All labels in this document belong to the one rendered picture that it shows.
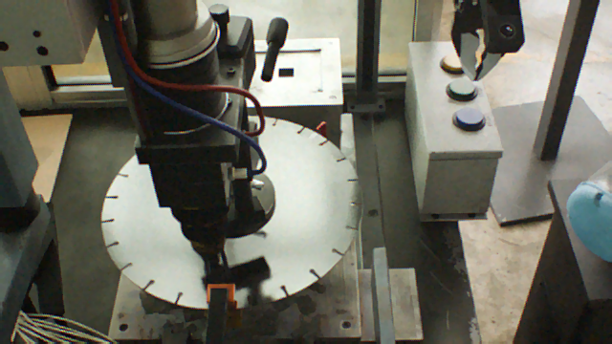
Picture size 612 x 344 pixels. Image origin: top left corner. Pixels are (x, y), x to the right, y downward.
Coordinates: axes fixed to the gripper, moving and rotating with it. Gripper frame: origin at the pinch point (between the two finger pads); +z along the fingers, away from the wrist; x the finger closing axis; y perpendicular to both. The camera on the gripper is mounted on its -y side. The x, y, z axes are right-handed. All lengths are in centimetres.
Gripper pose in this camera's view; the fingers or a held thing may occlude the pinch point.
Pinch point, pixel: (476, 76)
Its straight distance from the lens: 107.1
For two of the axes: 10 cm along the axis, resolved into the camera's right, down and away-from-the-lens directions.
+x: -10.0, 0.1, 0.4
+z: 0.4, 7.1, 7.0
